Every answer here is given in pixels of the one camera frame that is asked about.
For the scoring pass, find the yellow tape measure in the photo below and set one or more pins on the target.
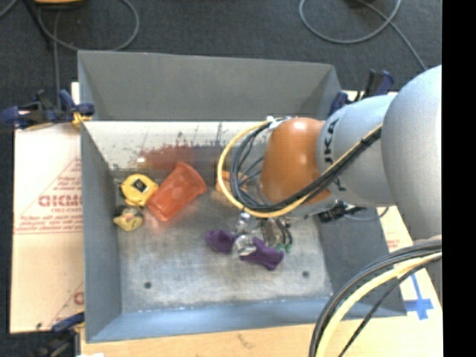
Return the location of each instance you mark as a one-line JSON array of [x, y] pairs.
[[138, 189]]

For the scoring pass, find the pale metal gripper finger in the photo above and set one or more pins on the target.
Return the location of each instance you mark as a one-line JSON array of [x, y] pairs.
[[244, 244], [244, 221]]

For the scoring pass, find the purple cloth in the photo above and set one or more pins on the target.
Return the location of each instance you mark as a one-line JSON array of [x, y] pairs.
[[266, 255]]

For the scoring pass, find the grey metal bin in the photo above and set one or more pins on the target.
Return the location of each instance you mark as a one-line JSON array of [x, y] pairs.
[[208, 273]]

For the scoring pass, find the yellow toy animal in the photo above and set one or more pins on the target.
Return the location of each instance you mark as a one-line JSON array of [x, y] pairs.
[[128, 219]]

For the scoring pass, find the black cylinder on white bracket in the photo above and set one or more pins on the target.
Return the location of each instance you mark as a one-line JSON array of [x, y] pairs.
[[336, 212]]

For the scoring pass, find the orange plastic cup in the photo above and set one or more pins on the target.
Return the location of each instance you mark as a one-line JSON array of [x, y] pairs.
[[176, 193]]

